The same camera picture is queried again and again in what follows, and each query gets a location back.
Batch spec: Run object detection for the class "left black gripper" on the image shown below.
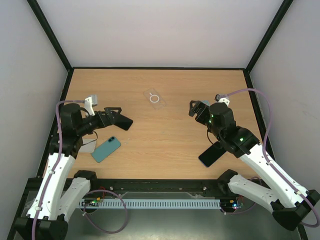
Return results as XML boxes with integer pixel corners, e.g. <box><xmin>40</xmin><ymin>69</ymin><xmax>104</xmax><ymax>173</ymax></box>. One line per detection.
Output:
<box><xmin>76</xmin><ymin>107</ymin><xmax>122</xmax><ymax>137</ymax></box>

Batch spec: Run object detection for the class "black phone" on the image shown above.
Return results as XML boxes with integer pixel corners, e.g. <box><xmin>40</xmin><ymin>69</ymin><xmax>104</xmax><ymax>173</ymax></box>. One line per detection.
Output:
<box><xmin>114</xmin><ymin>114</ymin><xmax>133</xmax><ymax>131</ymax></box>

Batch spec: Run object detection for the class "white translucent phone case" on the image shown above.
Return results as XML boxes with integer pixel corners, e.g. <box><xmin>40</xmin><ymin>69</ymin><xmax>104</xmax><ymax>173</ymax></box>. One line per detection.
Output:
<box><xmin>79</xmin><ymin>138</ymin><xmax>97</xmax><ymax>153</ymax></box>

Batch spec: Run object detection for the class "blue phone dark screen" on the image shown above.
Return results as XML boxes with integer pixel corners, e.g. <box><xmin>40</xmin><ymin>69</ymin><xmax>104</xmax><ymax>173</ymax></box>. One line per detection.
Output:
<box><xmin>198</xmin><ymin>142</ymin><xmax>226</xmax><ymax>168</ymax></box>

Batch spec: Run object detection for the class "light blue phone case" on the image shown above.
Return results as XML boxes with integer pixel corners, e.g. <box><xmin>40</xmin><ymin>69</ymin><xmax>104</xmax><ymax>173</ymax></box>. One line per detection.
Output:
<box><xmin>201</xmin><ymin>100</ymin><xmax>210</xmax><ymax>106</ymax></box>

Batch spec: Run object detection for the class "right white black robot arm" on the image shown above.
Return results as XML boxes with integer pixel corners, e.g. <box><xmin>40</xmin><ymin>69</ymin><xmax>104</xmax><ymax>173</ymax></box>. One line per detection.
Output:
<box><xmin>188</xmin><ymin>99</ymin><xmax>320</xmax><ymax>231</ymax></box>

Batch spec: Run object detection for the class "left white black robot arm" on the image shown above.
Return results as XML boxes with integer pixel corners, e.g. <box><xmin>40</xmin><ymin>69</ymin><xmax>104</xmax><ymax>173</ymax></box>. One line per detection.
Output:
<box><xmin>14</xmin><ymin>100</ymin><xmax>122</xmax><ymax>240</ymax></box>

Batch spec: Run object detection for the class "teal phone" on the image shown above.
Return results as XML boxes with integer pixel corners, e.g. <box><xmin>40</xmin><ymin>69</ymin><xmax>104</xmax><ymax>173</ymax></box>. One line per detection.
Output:
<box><xmin>91</xmin><ymin>136</ymin><xmax>121</xmax><ymax>163</ymax></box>

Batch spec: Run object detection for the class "clear magsafe phone case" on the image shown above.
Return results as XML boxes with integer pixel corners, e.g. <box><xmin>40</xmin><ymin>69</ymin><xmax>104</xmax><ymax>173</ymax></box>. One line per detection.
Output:
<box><xmin>143</xmin><ymin>88</ymin><xmax>167</xmax><ymax>110</ymax></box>

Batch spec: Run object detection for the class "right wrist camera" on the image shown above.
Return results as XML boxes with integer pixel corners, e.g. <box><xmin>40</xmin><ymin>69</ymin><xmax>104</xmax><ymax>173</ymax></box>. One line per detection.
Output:
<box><xmin>215</xmin><ymin>94</ymin><xmax>230</xmax><ymax>106</ymax></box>

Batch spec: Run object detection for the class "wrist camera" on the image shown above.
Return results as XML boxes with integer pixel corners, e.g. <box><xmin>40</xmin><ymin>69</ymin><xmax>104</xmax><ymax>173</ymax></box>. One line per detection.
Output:
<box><xmin>84</xmin><ymin>94</ymin><xmax>98</xmax><ymax>116</ymax></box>
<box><xmin>215</xmin><ymin>94</ymin><xmax>230</xmax><ymax>106</ymax></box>

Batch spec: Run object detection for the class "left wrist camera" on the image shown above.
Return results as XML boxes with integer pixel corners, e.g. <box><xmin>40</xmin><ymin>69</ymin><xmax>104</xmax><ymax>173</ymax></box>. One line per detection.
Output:
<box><xmin>84</xmin><ymin>94</ymin><xmax>98</xmax><ymax>116</ymax></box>

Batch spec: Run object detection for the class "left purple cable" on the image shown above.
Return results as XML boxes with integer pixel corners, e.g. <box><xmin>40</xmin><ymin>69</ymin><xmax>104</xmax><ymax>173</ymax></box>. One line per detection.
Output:
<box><xmin>31</xmin><ymin>99</ymin><xmax>86</xmax><ymax>240</ymax></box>

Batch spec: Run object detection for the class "purple cable loop front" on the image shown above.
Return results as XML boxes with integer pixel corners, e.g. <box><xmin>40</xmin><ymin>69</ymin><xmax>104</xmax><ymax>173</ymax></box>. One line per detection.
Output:
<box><xmin>81</xmin><ymin>189</ymin><xmax>129</xmax><ymax>234</ymax></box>

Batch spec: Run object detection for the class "black aluminium frame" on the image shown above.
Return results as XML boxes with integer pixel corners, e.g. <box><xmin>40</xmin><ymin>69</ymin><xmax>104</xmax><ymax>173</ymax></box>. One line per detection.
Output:
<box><xmin>7</xmin><ymin>0</ymin><xmax>308</xmax><ymax>240</ymax></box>

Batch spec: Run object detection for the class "white slotted cable duct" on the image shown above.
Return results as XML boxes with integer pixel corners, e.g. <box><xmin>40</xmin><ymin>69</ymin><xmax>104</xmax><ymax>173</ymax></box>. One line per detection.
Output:
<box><xmin>79</xmin><ymin>199</ymin><xmax>221</xmax><ymax>210</ymax></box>

